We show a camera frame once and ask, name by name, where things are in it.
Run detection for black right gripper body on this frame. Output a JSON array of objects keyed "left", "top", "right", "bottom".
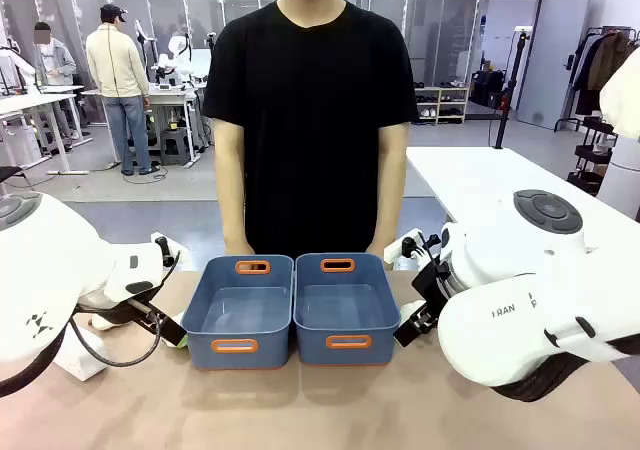
[{"left": 393, "top": 257, "right": 454, "bottom": 349}]

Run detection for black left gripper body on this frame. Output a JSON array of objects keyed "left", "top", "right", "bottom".
[{"left": 127, "top": 297, "right": 187, "bottom": 347}]

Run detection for person's left forearm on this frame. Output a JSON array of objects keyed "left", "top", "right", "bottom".
[{"left": 375, "top": 119, "right": 412, "bottom": 249}]

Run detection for person's right forearm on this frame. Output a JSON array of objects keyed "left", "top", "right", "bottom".
[{"left": 213, "top": 117, "right": 254, "bottom": 245}]

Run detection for person's left hand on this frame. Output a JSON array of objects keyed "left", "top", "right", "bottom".
[{"left": 366, "top": 242, "right": 397, "bottom": 271}]

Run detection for person's right hand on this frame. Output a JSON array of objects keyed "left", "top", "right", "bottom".
[{"left": 224, "top": 239, "right": 257, "bottom": 257}]

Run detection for grey step stool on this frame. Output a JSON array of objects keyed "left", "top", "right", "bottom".
[{"left": 158, "top": 129, "right": 194, "bottom": 168}]

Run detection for white shoe rack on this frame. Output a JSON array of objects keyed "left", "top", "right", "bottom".
[{"left": 413, "top": 85, "right": 471, "bottom": 126}]

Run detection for person in black t-shirt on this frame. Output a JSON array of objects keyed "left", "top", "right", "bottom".
[{"left": 201, "top": 0, "right": 420, "bottom": 257}]

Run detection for black tripod stand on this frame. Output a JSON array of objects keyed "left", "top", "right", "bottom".
[{"left": 491, "top": 27, "right": 532, "bottom": 151}]

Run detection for black equipment cases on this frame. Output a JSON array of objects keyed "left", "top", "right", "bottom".
[{"left": 469, "top": 68, "right": 512, "bottom": 110}]

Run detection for black trolley cart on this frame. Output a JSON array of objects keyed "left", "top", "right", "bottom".
[{"left": 566, "top": 116, "right": 617, "bottom": 195}]

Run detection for black coat rack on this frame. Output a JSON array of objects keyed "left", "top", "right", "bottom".
[{"left": 553, "top": 25, "right": 640, "bottom": 134}]

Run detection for man in cream jacket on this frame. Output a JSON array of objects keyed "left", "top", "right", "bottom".
[{"left": 85, "top": 3, "right": 160, "bottom": 177}]

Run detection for grey door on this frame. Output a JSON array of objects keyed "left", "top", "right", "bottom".
[{"left": 514, "top": 0, "right": 592, "bottom": 131}]

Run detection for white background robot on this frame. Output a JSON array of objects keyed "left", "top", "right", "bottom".
[{"left": 149, "top": 30, "right": 212, "bottom": 87}]

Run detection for person in grey hoodie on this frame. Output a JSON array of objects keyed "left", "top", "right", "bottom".
[{"left": 31, "top": 20, "right": 80, "bottom": 144}]

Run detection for brown jacket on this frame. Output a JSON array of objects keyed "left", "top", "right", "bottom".
[{"left": 586, "top": 31, "right": 639, "bottom": 93}]

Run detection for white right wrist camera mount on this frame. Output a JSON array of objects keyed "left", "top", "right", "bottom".
[{"left": 383, "top": 227, "right": 426, "bottom": 272}]

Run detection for thin black cable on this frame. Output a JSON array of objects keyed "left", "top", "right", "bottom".
[{"left": 68, "top": 313, "right": 167, "bottom": 369}]

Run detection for blue basket with orange handles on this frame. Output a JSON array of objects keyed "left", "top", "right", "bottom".
[
  {"left": 180, "top": 254, "right": 296, "bottom": 371},
  {"left": 292, "top": 252, "right": 403, "bottom": 367}
]

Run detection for black braided cable sleeve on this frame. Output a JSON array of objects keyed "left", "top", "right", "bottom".
[
  {"left": 0, "top": 327, "right": 69, "bottom": 399},
  {"left": 492, "top": 347, "right": 640, "bottom": 404}
]

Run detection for white desk with metal frame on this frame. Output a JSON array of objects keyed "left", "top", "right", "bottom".
[{"left": 81, "top": 85, "right": 210, "bottom": 169}]

